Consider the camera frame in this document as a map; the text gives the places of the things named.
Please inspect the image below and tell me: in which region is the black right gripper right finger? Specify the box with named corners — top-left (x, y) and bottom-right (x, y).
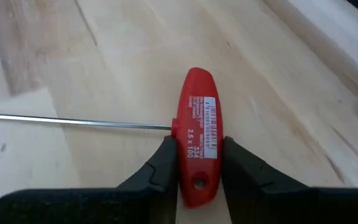
top-left (221, 136), bottom-right (358, 224)

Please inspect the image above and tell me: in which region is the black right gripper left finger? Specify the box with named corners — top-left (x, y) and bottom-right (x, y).
top-left (0, 135), bottom-right (180, 224)

